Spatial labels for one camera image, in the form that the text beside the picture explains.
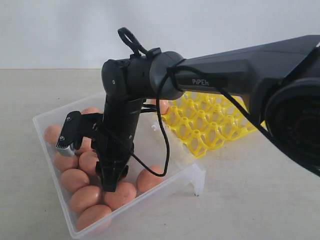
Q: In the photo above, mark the yellow plastic egg tray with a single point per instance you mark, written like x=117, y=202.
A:
x=205, y=121

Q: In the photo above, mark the brown egg lone right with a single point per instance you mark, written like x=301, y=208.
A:
x=146, y=181

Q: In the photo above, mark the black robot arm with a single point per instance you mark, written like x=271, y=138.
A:
x=279, y=83

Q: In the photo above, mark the brown egg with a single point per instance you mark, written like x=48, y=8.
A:
x=92, y=215
x=87, y=162
x=63, y=163
x=164, y=106
x=85, y=198
x=90, y=110
x=52, y=133
x=124, y=193
x=74, y=179

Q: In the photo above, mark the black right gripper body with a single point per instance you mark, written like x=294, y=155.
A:
x=112, y=132

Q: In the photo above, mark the brown egg third row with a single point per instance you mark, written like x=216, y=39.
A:
x=85, y=146

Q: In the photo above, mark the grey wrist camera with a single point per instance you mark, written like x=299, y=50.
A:
x=69, y=141

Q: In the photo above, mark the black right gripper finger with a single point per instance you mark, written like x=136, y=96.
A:
x=124, y=171
x=110, y=173

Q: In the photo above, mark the clear plastic box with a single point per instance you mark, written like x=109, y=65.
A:
x=153, y=146

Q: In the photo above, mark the brown egg top back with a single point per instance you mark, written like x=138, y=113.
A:
x=90, y=110

